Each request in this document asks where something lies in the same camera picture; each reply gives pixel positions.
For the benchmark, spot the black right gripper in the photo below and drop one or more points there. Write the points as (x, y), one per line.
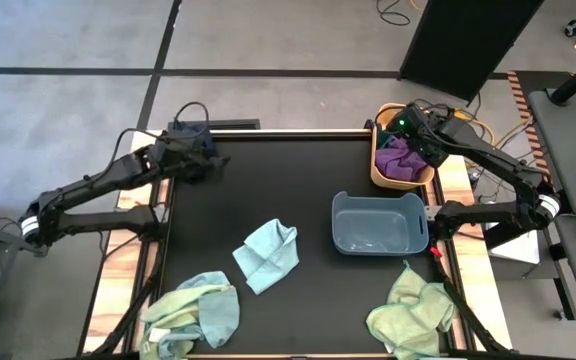
(420, 132)

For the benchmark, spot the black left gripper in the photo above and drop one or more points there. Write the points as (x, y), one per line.
(188, 157)

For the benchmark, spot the dark blue towel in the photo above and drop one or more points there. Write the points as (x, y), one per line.
(211, 146)

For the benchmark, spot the purple towel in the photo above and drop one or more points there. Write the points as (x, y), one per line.
(400, 162)

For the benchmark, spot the dark teal towel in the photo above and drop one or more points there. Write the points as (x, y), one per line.
(382, 143)

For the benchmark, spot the pale blue towel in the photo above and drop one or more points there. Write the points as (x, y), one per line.
(220, 312)
(268, 255)

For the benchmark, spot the light green towel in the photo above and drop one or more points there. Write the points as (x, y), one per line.
(410, 320)

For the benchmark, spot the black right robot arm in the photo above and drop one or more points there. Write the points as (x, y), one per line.
(498, 165)

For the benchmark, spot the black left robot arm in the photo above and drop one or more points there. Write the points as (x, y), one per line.
(93, 185)

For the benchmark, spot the blue-grey plastic basket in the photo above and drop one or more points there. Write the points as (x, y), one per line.
(378, 225)

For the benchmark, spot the black room divider panel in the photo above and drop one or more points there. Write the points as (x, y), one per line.
(468, 45)

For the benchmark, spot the small red clip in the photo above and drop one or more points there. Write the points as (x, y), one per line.
(435, 251)

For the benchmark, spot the green and blue cloth pile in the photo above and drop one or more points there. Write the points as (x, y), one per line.
(178, 305)

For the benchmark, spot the black caster wheel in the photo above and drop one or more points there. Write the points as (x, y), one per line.
(574, 26)

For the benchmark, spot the black frame strut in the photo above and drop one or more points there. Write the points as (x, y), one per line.
(133, 310)
(473, 320)

